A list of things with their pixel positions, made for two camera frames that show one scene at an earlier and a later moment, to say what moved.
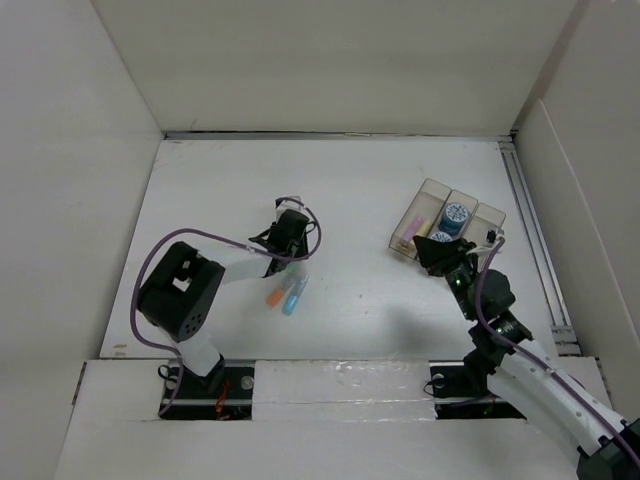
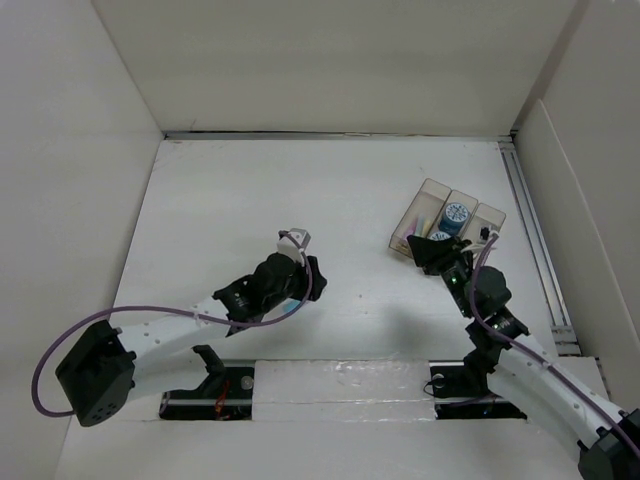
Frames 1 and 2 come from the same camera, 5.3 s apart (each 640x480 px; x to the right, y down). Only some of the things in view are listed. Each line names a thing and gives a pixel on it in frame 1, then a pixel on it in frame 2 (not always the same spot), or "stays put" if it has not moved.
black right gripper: x=436 y=255 stays put
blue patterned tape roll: x=440 y=237 stays put
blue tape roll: x=454 y=218 stays put
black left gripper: x=300 y=251 to x=316 y=279
